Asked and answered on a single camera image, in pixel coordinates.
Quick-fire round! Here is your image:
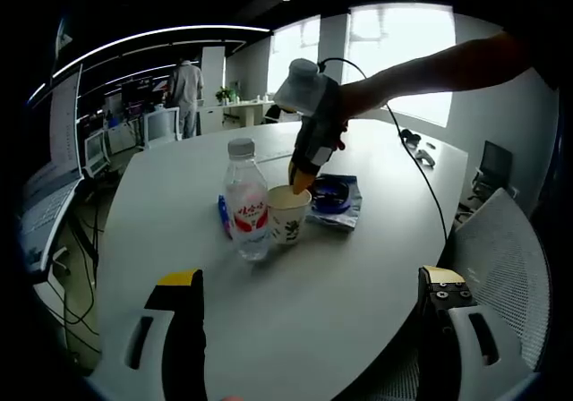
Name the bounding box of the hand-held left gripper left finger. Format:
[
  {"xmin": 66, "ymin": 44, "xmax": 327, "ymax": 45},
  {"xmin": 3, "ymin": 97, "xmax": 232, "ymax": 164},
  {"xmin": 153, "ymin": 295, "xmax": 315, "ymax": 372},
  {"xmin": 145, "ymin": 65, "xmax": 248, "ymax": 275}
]
[{"xmin": 91, "ymin": 268, "xmax": 208, "ymax": 401}]

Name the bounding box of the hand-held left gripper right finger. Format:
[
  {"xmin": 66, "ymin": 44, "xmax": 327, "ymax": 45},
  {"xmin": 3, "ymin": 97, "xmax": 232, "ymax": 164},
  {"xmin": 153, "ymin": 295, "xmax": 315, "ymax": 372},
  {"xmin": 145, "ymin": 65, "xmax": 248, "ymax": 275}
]
[{"xmin": 415, "ymin": 265, "xmax": 545, "ymax": 401}]

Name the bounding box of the printed paper cup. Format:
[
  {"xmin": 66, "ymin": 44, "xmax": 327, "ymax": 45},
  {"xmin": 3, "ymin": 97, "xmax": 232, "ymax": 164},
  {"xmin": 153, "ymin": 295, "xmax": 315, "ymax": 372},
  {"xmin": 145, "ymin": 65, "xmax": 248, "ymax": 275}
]
[{"xmin": 267, "ymin": 184, "xmax": 313, "ymax": 246}]

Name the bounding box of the bag with blue oval pad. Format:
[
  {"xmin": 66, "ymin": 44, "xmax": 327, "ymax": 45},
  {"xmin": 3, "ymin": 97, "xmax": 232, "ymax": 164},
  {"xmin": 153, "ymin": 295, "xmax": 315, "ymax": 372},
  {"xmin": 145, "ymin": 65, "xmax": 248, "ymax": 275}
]
[{"xmin": 306, "ymin": 173, "xmax": 363, "ymax": 233}]

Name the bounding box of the clear plastic water bottle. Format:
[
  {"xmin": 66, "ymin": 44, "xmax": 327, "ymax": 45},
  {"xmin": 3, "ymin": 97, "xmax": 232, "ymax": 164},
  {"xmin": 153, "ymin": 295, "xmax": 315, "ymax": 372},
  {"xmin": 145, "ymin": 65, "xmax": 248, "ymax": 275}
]
[{"xmin": 222, "ymin": 137, "xmax": 272, "ymax": 262}]

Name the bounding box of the person's right hand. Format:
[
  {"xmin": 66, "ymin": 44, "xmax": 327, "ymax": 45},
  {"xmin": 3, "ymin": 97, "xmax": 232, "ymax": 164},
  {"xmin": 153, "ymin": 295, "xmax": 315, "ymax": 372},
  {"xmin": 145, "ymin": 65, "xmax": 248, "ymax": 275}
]
[{"xmin": 329, "ymin": 78, "xmax": 377, "ymax": 152}]

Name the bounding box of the white side counter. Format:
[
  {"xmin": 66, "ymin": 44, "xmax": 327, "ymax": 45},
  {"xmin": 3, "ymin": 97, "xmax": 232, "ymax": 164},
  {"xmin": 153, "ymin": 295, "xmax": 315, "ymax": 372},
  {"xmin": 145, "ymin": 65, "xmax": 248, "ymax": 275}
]
[{"xmin": 196, "ymin": 99, "xmax": 275, "ymax": 134}]

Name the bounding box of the white mesh office chair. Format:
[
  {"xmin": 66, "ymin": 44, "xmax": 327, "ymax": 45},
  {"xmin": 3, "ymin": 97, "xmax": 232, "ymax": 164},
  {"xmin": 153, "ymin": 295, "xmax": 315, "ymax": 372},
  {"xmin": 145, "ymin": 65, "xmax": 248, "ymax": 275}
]
[{"xmin": 380, "ymin": 188, "xmax": 554, "ymax": 401}]

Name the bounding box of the black controller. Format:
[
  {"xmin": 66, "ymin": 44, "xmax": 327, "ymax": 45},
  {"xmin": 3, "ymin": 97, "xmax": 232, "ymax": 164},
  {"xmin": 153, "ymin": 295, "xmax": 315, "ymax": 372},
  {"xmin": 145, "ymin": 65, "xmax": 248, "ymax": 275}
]
[{"xmin": 398, "ymin": 127, "xmax": 423, "ymax": 146}]

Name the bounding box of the grey controller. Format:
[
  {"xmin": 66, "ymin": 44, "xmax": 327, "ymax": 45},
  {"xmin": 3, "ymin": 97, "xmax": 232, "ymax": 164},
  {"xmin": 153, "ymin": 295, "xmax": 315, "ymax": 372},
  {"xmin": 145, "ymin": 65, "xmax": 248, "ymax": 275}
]
[{"xmin": 414, "ymin": 148, "xmax": 438, "ymax": 168}]

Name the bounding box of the curved ceiling light strip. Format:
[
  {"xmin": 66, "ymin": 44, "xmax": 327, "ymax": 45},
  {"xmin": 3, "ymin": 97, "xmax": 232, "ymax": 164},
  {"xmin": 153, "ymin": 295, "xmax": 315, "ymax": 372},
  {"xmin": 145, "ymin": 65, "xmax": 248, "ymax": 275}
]
[{"xmin": 48, "ymin": 24, "xmax": 272, "ymax": 78}]

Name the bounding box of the white table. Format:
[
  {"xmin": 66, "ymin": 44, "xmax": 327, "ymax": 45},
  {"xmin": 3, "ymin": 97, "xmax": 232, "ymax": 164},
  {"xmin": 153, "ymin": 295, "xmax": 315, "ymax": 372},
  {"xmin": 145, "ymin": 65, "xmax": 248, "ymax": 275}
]
[{"xmin": 96, "ymin": 118, "xmax": 469, "ymax": 401}]

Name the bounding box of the dark office chair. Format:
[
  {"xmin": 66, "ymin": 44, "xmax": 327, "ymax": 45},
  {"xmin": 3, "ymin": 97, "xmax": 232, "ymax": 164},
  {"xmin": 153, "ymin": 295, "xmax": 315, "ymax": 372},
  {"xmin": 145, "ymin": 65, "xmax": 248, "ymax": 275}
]
[{"xmin": 455, "ymin": 140, "xmax": 515, "ymax": 223}]

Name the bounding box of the large open laptop display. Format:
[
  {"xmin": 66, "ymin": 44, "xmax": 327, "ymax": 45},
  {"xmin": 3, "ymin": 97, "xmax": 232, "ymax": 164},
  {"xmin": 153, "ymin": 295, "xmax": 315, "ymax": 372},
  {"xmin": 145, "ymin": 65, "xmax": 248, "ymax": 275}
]
[{"xmin": 15, "ymin": 63, "xmax": 86, "ymax": 277}]

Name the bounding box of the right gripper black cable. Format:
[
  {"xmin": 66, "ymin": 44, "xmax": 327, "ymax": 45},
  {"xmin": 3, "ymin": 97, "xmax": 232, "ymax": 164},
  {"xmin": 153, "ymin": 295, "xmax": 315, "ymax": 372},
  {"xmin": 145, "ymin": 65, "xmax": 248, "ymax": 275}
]
[{"xmin": 318, "ymin": 57, "xmax": 449, "ymax": 243}]

